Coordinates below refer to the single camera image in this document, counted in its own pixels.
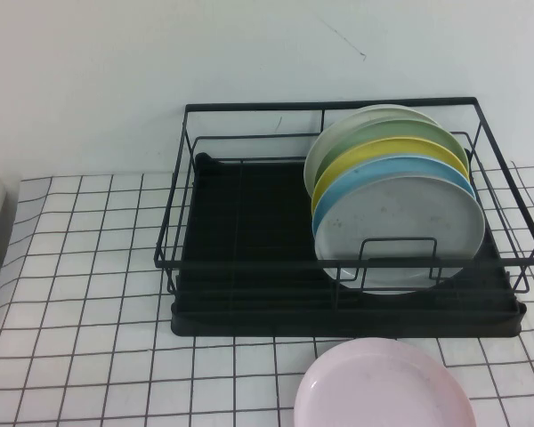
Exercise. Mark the grey plate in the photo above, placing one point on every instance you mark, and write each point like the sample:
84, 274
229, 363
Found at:
405, 213

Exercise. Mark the blue plate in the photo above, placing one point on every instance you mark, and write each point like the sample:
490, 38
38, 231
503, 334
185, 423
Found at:
360, 175

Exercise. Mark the pale white-green plate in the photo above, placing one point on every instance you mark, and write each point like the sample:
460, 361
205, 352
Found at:
334, 138

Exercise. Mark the green plate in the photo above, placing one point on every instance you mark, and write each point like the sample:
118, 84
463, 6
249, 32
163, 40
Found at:
382, 132

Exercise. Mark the yellow plate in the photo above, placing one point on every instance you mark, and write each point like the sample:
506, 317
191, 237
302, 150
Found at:
405, 149

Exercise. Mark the pink plate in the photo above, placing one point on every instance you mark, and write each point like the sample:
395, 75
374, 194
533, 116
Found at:
374, 387

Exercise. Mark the black plastic drip tray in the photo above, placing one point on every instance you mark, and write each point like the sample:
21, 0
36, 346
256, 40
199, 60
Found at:
249, 213

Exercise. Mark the white black-grid tablecloth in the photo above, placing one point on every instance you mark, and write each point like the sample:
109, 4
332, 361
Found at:
93, 276

